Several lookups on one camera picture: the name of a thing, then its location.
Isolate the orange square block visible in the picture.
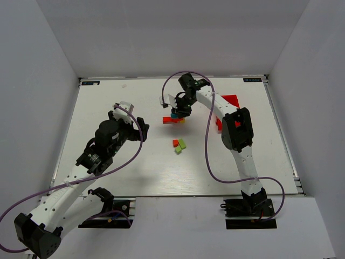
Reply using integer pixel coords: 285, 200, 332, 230
172, 139, 179, 147

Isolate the light green long block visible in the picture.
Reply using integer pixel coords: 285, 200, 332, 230
178, 139, 187, 149

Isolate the red plastic tray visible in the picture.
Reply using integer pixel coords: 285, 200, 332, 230
213, 94, 240, 133

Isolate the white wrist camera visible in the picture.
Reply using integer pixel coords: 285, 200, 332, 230
112, 101, 134, 124
159, 94, 177, 108

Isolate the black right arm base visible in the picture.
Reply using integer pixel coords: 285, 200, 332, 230
220, 199, 277, 230

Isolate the right corner label sticker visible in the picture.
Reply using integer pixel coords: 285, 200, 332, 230
243, 78, 262, 83

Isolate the light green small block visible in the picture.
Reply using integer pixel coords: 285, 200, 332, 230
175, 146, 182, 154

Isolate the corner label sticker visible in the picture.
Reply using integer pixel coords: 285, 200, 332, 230
243, 78, 262, 83
81, 81, 100, 86

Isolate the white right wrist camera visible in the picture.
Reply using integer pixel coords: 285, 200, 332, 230
159, 94, 177, 108

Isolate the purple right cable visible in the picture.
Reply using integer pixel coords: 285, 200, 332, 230
160, 71, 286, 222

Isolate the teal long block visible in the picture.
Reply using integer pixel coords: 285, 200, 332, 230
170, 113, 181, 119

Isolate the red long block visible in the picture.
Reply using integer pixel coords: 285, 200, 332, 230
162, 117, 174, 124

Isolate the red wide block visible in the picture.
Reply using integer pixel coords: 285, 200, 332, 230
172, 118, 183, 124

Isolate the left corner label sticker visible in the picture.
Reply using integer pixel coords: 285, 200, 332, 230
81, 81, 100, 86

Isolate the purple cable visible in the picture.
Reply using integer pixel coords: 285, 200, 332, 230
160, 71, 286, 222
0, 104, 144, 253

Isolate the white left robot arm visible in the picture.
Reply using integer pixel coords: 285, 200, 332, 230
14, 107, 149, 258

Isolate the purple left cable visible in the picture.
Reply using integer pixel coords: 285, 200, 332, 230
0, 104, 144, 253

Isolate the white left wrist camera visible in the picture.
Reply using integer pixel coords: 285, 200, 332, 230
112, 101, 134, 124

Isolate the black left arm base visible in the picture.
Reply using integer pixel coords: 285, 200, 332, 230
78, 198, 136, 229

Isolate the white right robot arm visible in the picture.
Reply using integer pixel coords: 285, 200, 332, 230
171, 73, 267, 215

